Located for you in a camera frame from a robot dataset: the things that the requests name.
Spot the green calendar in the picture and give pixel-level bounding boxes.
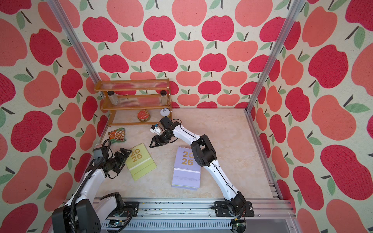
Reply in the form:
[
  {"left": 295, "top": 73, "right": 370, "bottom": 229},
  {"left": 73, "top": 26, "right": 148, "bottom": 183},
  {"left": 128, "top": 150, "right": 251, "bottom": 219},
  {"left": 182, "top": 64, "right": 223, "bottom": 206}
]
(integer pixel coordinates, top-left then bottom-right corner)
[{"left": 126, "top": 143, "right": 157, "bottom": 181}]

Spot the purple calendar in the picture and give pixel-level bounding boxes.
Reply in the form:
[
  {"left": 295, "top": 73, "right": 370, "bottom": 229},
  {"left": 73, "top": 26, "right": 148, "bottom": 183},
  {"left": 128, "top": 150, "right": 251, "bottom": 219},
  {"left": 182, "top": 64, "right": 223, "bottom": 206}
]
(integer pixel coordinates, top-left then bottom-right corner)
[
  {"left": 172, "top": 147, "right": 201, "bottom": 190},
  {"left": 172, "top": 185, "right": 199, "bottom": 190}
]

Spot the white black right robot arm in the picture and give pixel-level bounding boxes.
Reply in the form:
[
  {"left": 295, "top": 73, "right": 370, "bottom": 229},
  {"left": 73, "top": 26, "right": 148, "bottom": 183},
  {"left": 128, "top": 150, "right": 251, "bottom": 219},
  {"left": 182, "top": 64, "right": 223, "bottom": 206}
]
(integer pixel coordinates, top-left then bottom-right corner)
[{"left": 150, "top": 116, "right": 246, "bottom": 217}]

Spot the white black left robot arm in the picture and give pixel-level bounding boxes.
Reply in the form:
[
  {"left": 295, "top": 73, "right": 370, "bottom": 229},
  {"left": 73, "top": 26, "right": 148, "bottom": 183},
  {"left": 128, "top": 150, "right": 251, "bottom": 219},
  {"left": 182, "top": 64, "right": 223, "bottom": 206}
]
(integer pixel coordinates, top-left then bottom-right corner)
[{"left": 51, "top": 146, "right": 138, "bottom": 233}]

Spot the snack packet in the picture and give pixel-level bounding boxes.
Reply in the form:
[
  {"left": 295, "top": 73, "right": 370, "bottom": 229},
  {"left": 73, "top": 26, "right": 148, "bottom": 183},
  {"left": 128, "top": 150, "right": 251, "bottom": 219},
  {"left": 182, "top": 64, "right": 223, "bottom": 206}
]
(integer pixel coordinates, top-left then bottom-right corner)
[{"left": 108, "top": 127, "right": 126, "bottom": 143}]

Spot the red round tin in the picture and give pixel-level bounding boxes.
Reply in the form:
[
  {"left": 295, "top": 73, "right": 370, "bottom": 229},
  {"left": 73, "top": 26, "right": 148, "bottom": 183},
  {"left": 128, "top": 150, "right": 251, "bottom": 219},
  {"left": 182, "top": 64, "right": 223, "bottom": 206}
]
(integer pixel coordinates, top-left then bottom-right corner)
[{"left": 137, "top": 110, "right": 151, "bottom": 122}]

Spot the glass jar right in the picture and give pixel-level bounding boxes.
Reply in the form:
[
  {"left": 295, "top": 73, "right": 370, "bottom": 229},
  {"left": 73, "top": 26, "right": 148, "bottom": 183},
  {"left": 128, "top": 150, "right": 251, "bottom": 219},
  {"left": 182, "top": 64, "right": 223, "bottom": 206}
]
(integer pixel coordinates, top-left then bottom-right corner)
[{"left": 160, "top": 90, "right": 168, "bottom": 106}]

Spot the glass jar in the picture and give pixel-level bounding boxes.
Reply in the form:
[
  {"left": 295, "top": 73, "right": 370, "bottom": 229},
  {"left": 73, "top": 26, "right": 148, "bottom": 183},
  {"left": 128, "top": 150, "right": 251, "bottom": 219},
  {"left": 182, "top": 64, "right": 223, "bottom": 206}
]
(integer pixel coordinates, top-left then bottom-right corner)
[
  {"left": 160, "top": 90, "right": 168, "bottom": 106},
  {"left": 107, "top": 91, "right": 119, "bottom": 105}
]

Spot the orange wooden shelf rack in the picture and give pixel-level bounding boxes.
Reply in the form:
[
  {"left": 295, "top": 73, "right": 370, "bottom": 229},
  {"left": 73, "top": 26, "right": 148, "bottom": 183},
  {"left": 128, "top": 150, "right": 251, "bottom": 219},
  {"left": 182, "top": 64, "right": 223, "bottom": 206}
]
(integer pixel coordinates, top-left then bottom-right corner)
[{"left": 94, "top": 79, "right": 173, "bottom": 126}]

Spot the glass jar left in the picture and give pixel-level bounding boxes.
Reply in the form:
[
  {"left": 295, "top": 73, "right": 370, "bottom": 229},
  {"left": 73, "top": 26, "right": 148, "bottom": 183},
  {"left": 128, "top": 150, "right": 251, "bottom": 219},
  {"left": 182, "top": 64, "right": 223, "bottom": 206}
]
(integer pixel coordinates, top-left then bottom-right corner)
[{"left": 107, "top": 91, "right": 119, "bottom": 105}]

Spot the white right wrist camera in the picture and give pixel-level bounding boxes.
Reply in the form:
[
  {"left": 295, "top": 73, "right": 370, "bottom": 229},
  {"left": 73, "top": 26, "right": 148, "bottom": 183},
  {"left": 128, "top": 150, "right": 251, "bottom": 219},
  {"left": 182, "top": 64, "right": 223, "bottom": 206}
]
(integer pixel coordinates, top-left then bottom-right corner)
[{"left": 150, "top": 124, "right": 162, "bottom": 136}]

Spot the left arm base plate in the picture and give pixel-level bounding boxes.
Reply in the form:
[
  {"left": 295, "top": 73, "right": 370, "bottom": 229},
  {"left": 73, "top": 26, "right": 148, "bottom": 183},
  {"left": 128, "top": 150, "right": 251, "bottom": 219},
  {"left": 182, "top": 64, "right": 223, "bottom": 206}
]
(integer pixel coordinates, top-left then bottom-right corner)
[{"left": 109, "top": 202, "right": 139, "bottom": 217}]

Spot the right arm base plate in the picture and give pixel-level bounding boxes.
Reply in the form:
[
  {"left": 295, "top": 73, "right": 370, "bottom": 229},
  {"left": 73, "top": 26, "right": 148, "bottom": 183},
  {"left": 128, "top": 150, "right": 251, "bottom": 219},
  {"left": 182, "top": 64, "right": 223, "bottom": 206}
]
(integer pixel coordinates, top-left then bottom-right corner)
[{"left": 210, "top": 201, "right": 255, "bottom": 218}]

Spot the aluminium frame rail front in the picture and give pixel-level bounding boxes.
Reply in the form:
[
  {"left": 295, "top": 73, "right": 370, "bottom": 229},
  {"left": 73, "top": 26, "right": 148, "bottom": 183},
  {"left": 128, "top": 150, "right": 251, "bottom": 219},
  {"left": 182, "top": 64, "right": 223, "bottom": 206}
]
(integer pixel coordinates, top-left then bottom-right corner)
[{"left": 102, "top": 198, "right": 301, "bottom": 233}]

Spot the aluminium post left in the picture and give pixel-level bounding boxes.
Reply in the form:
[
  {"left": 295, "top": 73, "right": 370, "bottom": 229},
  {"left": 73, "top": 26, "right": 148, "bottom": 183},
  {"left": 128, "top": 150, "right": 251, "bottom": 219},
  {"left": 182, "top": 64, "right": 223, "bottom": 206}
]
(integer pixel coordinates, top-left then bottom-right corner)
[{"left": 47, "top": 0, "right": 100, "bottom": 84}]

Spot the aluminium post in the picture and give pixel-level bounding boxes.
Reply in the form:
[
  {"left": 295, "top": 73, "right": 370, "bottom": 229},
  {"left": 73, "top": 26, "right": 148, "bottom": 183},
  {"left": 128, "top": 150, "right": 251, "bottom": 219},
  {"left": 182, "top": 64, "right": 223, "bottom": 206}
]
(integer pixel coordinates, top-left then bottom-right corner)
[
  {"left": 246, "top": 0, "right": 307, "bottom": 113},
  {"left": 47, "top": 0, "right": 100, "bottom": 84}
]

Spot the aluminium post right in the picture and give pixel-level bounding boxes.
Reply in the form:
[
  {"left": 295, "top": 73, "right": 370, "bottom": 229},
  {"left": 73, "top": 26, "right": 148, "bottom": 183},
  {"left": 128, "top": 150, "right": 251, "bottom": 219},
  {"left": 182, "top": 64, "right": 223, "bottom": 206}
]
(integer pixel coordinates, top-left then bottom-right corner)
[{"left": 246, "top": 0, "right": 307, "bottom": 113}]

